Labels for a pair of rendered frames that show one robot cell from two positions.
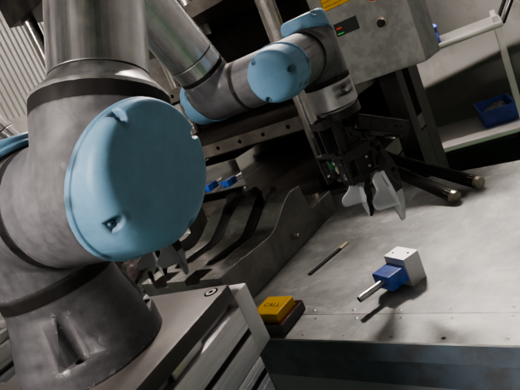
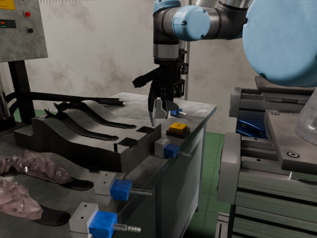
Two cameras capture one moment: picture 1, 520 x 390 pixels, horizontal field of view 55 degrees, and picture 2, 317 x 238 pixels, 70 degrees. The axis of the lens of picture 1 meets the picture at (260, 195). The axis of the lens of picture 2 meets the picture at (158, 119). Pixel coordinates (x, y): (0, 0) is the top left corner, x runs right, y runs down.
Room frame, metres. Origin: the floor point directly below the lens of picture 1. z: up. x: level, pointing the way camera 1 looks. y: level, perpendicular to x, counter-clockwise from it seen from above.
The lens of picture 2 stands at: (1.16, 0.91, 1.20)
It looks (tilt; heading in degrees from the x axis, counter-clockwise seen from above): 21 degrees down; 256
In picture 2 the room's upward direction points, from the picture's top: straight up
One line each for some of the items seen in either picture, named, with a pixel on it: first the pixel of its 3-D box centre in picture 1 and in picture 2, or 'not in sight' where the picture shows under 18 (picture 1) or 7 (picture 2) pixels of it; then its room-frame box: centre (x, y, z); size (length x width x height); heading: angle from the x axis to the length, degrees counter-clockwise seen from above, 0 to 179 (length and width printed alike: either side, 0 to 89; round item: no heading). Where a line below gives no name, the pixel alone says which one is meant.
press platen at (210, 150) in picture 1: (248, 125); not in sight; (2.33, -0.07, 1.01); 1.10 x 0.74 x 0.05; 49
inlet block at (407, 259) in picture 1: (386, 279); (177, 111); (0.80, -0.14, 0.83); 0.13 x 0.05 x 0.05; 115
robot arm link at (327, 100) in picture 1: (333, 96); (178, 44); (0.80, -0.17, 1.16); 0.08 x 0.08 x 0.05
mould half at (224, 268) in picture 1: (244, 236); (87, 128); (1.23, 0.08, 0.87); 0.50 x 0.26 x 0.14; 139
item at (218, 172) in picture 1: (252, 162); not in sight; (2.20, -0.03, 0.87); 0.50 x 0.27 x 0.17; 139
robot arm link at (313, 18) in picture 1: (313, 50); not in sight; (0.80, -0.16, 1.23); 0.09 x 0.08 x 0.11; 143
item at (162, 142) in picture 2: not in sight; (174, 151); (0.94, 0.25, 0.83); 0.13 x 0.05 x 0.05; 133
